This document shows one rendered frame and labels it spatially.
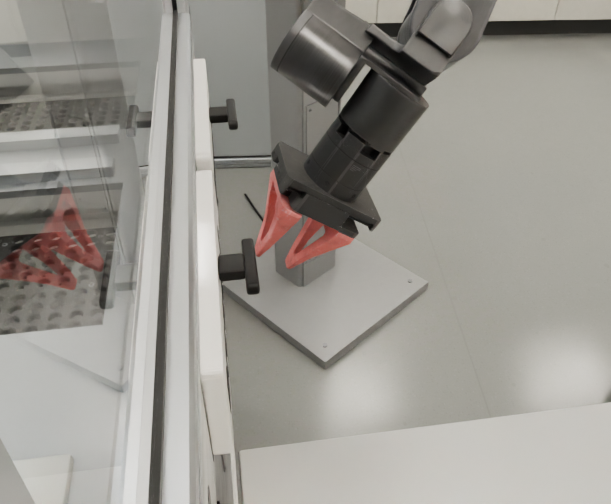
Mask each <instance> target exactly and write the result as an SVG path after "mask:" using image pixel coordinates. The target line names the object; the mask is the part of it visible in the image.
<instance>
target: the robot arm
mask: <svg viewBox="0 0 611 504"><path fill-rule="evenodd" d="M496 2H497V0H411V3H410V5H409V8H408V10H407V13H406V15H405V17H404V20H403V22H402V25H401V27H400V30H399V32H398V36H397V41H395V40H394V39H393V38H391V37H390V36H389V35H388V34H386V33H385V32H384V31H382V30H381V29H380V28H378V27H377V26H376V25H374V24H373V23H371V24H369V23H368V22H367V21H364V20H362V19H361V18H359V17H358V16H356V15H354V14H353V13H351V12H350V11H348V10H347V9H345V8H343V7H342V6H340V5H339V4H337V3H336V2H335V1H334V0H313V1H312V2H311V3H310V5H309V6H308V8H307V9H306V10H305V11H304V12H303V13H302V15H301V16H300V17H299V18H298V19H297V21H296V22H295V23H294V25H293V26H292V28H291V29H290V30H289V32H288V33H287V35H286V36H285V38H284V39H283V40H282V43H281V44H280V46H279V48H278V50H277V51H276V53H275V55H274V57H273V59H272V62H271V65H270V67H271V68H273V69H274V70H275V71H277V72H278V73H279V74H281V75H282V76H283V77H285V78H286V79H288V80H289V81H290V82H292V83H293V84H294V85H296V86H297V87H298V88H300V89H301V90H302V91H304V92H305V93H307V94H308V95H309V96H311V97H312V98H313V99H315V100H316V101H317V102H319V103H320V104H321V105H323V106H324V107H327V106H328V104H329V103H330V102H331V100H332V99H334V100H335V101H336V102H339V101H340V99H341V98H342V97H343V95H344V94H345V92H346V91H347V90H348V88H349V87H350V85H351V84H352V83H353V81H354V80H355V78H356V77H357V75H358V74H359V73H360V71H361V70H362V68H363V67H364V65H365V64H367V65H368V66H369V67H371V69H370V71H369V72H368V74H367V75H366V76H365V78H364V79H363V81H362V82H361V83H360V85H359V86H358V88H357V89H356V90H355V92H354V93H353V95H352V96H351V97H350V99H349V100H348V102H347V103H346V105H345V106H344V107H343V109H342V110H341V112H340V114H339V116H338V117H337V118H336V120H335V121H334V122H333V123H332V124H331V126H330V127H329V128H328V130H327V131H326V133H325V134H324V135H323V137H322V138H321V140H320V141H319V142H318V144H317V145H316V147H315V148H314V150H313V151H312V152H311V154H310V155H307V154H305V153H303V152H301V151H299V150H297V149H295V148H293V147H291V146H289V145H287V144H286V143H284V142H281V141H279V142H278V143H277V145H276V146H275V148H274V149H273V151H272V152H271V155H272V159H273V162H275V163H277V164H276V166H275V167H274V169H273V170H272V172H271V173H270V180H269V187H268V195H267V202H266V209H265V216H264V219H263V223H262V226H261V229H260V232H259V235H258V238H257V242H256V245H255V253H256V256H257V257H260V256H261V255H262V254H264V253H265V252H266V251H267V250H268V249H270V248H271V247H272V246H273V245H274V244H275V243H276V242H277V241H278V240H279V239H280V238H281V237H282V236H283V235H284V234H285V233H286V232H287V231H288V230H289V229H291V228H292V227H293V226H294V225H295V224H296V223H297V222H298V221H299V220H300V218H301V217H302V215H305V216H307V217H308V219H307V221H306V222H305V224H304V226H303V228H302V229H301V231H300V233H299V235H298V236H297V238H296V240H295V242H294V243H293V245H292V247H291V249H290V251H289V253H288V255H287V257H286V259H285V262H286V267H287V269H291V268H293V267H295V266H297V265H299V264H301V263H303V262H305V261H307V260H309V259H311V258H313V257H315V256H318V255H321V254H323V253H326V252H329V251H332V250H335V249H338V248H340V247H343V246H346V245H349V244H350V243H351V242H352V241H353V240H354V239H355V237H356V236H357V235H358V234H359V232H358V229H357V227H356V224H355V222H354V220H355V221H357V222H359V223H362V224H364V225H366V226H368V228H369V231H371V232H372V231H373V230H374V229H375V228H376V227H377V225H378V224H379V223H380V222H381V218H380V216H379V213H378V211H377V209H376V207H375V205H374V202H373V200H372V198H371V196H370V194H369V191H368V189H367V187H366V186H367V185H368V184H369V182H370V181H371V180H372V178H373V177H374V176H375V175H376V173H377V172H378V171H379V170H380V168H381V167H382V166H383V164H384V163H385V162H386V161H387V159H388V158H389V157H390V156H391V154H392V152H394V150H395V149H396V148H397V147H398V145H399V144H400V143H401V141H402V140H403V139H404V138H405V136H406V135H407V134H408V133H409V131H410V130H411V129H412V127H413V126H414V125H415V124H416V122H417V121H418V120H419V119H420V117H421V116H422V115H423V113H424V112H425V111H426V110H427V108H428V107H429V104H428V103H427V101H426V100H425V99H424V98H423V97H422V95H423V93H424V92H425V90H426V89H427V88H426V87H425V86H426V85H427V84H429V83H430V82H432V81H433V80H435V79H436V78H437V77H439V75H440V74H441V73H442V72H444V71H445V70H447V69H448V68H450V67H451V66H453V65H454V64H456V63H457V62H459V61H460V60H461V59H463V58H464V57H466V56H467V55H469V54H470V53H471V52H472V51H473V50H474V49H475V48H476V46H477V45H478V43H479V41H480V39H481V37H482V34H483V32H484V30H485V27H486V25H487V23H488V20H489V18H490V16H491V13H492V11H493V9H494V6H495V4H496ZM322 226H324V229H325V234H324V235H323V236H322V237H320V238H319V239H318V240H316V241H315V242H313V243H312V244H310V245H309V246H307V247H306V248H304V249H303V247H304V246H305V245H306V243H307V242H308V241H309V239H310V238H311V237H312V236H313V235H314V234H315V233H316V232H317V231H318V230H319V229H320V228H321V227H322ZM302 249H303V250H302Z"/></svg>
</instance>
